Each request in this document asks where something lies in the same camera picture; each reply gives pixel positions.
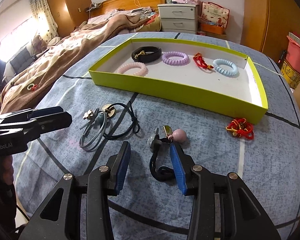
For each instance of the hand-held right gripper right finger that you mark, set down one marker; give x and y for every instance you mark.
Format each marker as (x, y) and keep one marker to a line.
(178, 170)

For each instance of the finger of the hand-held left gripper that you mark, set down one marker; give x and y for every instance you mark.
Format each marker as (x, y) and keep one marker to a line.
(48, 110)
(55, 121)

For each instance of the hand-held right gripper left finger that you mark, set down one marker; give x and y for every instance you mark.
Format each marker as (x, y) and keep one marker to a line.
(121, 170)

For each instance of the green cardboard box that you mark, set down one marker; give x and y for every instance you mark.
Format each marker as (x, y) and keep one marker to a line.
(190, 92)

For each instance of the black wrist band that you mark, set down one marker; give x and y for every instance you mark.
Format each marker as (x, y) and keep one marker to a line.
(152, 53)

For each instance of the person's left hand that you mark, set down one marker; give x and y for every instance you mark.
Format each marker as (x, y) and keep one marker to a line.
(8, 170)

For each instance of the bed with brown blanket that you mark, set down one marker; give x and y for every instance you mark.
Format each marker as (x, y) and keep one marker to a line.
(40, 80)

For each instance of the blue patterned cloth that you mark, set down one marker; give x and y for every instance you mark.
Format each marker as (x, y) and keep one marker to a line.
(240, 180)

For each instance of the brown teddy bear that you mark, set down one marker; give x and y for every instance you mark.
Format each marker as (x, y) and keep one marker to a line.
(38, 43)

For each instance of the pink floral quilt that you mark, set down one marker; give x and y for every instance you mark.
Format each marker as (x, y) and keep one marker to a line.
(72, 43)

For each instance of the floral curtain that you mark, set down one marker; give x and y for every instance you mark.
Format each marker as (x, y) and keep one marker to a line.
(45, 12)

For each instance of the small wooden wardrobe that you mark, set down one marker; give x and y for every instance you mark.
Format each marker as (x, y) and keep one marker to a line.
(70, 7)

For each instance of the white power strip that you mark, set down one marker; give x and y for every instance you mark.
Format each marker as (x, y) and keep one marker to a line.
(93, 6)

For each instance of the wooden headboard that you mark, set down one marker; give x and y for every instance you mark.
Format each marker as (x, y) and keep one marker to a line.
(130, 2)

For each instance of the red can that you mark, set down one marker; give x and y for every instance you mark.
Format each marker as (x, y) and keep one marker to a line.
(201, 32)

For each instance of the orange box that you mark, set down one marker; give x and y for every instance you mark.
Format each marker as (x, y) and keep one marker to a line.
(213, 29)

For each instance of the yellow patterned box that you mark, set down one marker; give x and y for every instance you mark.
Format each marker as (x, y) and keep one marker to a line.
(291, 73)

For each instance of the grey nightstand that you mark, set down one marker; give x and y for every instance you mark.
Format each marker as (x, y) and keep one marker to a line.
(177, 17)

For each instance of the red patterned gift bag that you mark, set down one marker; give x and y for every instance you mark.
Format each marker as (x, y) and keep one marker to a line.
(215, 15)

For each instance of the pink plastic bin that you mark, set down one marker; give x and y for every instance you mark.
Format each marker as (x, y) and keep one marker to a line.
(298, 57)

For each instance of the large wooden wardrobe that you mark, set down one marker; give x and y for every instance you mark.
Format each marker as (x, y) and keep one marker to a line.
(265, 17)

